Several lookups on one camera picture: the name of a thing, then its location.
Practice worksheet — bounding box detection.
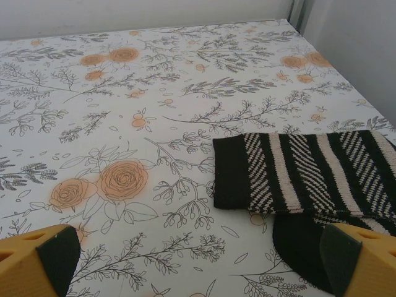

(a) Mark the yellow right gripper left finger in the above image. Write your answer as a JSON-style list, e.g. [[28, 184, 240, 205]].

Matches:
[[0, 224, 82, 297]]

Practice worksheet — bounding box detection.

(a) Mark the floral patterned table mat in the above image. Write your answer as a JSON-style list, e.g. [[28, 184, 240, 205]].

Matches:
[[0, 19, 396, 297]]

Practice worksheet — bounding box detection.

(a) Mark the black white striped sock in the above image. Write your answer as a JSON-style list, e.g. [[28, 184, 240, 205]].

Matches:
[[212, 129, 396, 295]]

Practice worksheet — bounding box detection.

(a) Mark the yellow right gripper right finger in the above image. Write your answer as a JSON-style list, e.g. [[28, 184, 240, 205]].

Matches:
[[320, 223, 396, 297]]

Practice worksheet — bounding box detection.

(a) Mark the aluminium frame post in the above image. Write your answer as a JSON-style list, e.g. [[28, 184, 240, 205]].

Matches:
[[286, 0, 308, 34]]

